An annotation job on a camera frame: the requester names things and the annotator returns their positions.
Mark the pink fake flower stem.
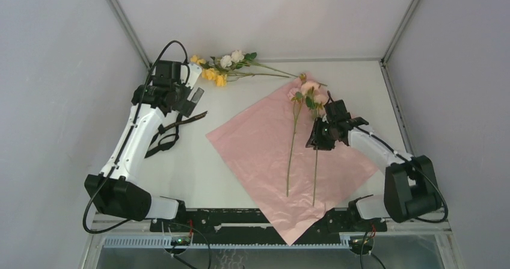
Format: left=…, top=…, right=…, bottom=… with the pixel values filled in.
left=286, top=88, right=304, bottom=197
left=301, top=81, right=328, bottom=206

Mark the yellow fake flower stem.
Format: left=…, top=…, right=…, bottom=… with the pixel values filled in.
left=190, top=55, right=291, bottom=87

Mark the pink wrapping paper sheet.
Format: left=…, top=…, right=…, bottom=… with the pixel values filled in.
left=207, top=76, right=377, bottom=245

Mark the white fake flower stem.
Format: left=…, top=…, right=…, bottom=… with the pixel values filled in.
left=201, top=50, right=300, bottom=79

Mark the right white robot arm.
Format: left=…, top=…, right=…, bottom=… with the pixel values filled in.
left=306, top=100, right=449, bottom=230

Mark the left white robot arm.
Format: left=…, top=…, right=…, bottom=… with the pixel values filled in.
left=84, top=61, right=206, bottom=231

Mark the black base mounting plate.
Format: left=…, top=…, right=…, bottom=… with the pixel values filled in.
left=150, top=205, right=388, bottom=244

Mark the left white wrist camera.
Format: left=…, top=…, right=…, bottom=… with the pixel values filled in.
left=180, top=63, right=202, bottom=89

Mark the black ribbon strap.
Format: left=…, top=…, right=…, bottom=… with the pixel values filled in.
left=144, top=111, right=208, bottom=159

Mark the aluminium frame rail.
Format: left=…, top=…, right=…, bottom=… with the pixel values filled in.
left=106, top=0, right=151, bottom=69

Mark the white cable duct strip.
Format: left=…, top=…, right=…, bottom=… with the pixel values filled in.
left=103, top=235, right=351, bottom=249

